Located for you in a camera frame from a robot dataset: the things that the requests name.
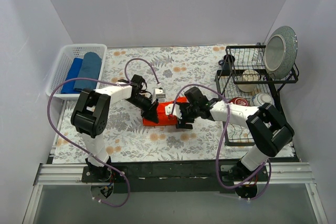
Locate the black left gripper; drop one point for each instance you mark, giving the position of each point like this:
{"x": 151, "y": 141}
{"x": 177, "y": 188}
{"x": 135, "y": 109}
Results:
{"x": 151, "y": 111}

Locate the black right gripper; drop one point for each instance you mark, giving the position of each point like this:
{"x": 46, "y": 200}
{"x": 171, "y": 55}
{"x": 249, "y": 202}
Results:
{"x": 184, "y": 114}

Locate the orange t shirt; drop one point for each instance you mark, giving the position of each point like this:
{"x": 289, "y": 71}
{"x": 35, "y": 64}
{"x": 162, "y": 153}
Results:
{"x": 164, "y": 120}

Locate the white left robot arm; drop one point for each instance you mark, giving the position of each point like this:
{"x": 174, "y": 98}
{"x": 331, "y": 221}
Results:
{"x": 90, "y": 117}

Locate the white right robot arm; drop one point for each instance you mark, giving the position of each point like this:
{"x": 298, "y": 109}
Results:
{"x": 268, "y": 127}

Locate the red bowl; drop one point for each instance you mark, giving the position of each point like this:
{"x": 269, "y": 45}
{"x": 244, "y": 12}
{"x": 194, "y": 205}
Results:
{"x": 239, "y": 101}

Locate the floral patterned table cloth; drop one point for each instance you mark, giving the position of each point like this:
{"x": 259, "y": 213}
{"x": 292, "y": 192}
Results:
{"x": 125, "y": 137}

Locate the black cup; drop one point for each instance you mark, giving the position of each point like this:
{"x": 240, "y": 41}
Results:
{"x": 227, "y": 62}

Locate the white blue patterned bowl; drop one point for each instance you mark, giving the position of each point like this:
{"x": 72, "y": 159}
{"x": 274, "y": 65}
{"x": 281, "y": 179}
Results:
{"x": 261, "y": 98}

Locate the grey blue rolled shirt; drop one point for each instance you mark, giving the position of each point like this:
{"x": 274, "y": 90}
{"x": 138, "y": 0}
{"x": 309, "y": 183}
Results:
{"x": 90, "y": 68}

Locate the royal blue rolled shirt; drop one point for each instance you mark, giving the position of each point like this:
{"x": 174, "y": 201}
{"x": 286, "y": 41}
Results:
{"x": 73, "y": 72}

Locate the grey patterned plate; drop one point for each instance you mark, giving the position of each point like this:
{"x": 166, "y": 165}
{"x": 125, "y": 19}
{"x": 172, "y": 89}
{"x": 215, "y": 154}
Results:
{"x": 280, "y": 52}

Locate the white plastic basket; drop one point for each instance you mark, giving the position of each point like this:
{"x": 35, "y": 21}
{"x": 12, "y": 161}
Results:
{"x": 65, "y": 59}

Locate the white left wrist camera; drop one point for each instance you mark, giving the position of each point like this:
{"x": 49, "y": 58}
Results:
{"x": 158, "y": 93}

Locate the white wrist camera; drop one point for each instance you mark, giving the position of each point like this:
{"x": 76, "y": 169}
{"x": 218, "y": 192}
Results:
{"x": 158, "y": 93}
{"x": 173, "y": 110}

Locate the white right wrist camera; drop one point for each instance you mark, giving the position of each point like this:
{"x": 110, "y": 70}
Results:
{"x": 173, "y": 110}

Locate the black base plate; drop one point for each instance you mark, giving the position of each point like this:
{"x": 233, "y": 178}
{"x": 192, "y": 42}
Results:
{"x": 182, "y": 176}

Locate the aluminium frame rail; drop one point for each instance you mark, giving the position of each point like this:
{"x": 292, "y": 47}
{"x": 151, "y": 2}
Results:
{"x": 282, "y": 171}

